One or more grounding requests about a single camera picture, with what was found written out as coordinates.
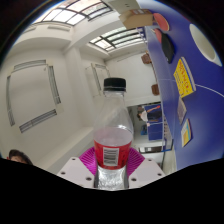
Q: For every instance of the small yellow and blue booklet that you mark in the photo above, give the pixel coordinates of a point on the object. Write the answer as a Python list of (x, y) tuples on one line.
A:
[(186, 133)]

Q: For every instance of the brown armchair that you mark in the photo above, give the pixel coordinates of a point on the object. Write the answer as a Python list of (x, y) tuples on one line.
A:
[(155, 90), (146, 58)]

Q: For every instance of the ceiling air conditioner unit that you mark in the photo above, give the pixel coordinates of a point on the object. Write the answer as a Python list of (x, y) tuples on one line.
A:
[(98, 78)]

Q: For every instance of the black pouch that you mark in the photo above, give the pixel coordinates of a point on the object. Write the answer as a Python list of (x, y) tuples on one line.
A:
[(167, 48)]

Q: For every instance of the yellow book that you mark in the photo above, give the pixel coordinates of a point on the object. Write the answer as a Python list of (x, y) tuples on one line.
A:
[(184, 78)]

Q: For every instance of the black-framed window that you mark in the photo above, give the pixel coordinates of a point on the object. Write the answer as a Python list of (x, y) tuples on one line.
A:
[(76, 11)]

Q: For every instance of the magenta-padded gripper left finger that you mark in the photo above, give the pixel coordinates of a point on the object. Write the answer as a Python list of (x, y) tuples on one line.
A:
[(75, 170)]

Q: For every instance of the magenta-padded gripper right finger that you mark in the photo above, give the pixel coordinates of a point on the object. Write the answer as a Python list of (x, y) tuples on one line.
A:
[(146, 170)]

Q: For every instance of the white mug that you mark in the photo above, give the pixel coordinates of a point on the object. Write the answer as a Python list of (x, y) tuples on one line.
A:
[(204, 43)]

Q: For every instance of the blue folding partition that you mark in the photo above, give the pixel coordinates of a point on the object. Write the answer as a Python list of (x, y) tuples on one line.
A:
[(154, 121)]

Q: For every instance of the grey booklet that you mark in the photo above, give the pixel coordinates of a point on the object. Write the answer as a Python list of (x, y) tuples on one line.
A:
[(181, 110)]

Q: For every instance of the clear red-labelled water bottle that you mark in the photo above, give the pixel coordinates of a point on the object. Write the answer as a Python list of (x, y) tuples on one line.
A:
[(113, 146)]

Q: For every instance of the person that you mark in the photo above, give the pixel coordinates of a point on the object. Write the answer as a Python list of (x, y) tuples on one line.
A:
[(143, 116), (18, 157)]

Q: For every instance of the black-framed glass door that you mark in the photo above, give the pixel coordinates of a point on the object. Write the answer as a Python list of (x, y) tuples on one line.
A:
[(116, 38)]

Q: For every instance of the table tennis net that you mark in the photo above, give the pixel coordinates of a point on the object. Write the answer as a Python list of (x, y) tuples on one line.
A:
[(167, 136)]

